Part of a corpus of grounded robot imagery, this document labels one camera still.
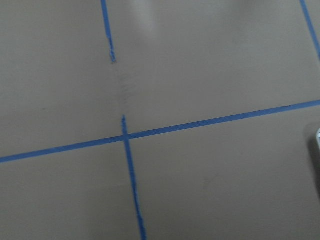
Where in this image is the silver digital kitchen scale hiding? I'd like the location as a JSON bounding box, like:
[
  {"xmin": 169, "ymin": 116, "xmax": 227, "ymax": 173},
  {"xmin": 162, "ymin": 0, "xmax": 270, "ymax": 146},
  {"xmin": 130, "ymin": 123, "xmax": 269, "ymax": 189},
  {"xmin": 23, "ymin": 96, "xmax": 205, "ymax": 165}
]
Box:
[{"xmin": 315, "ymin": 128, "xmax": 320, "ymax": 152}]

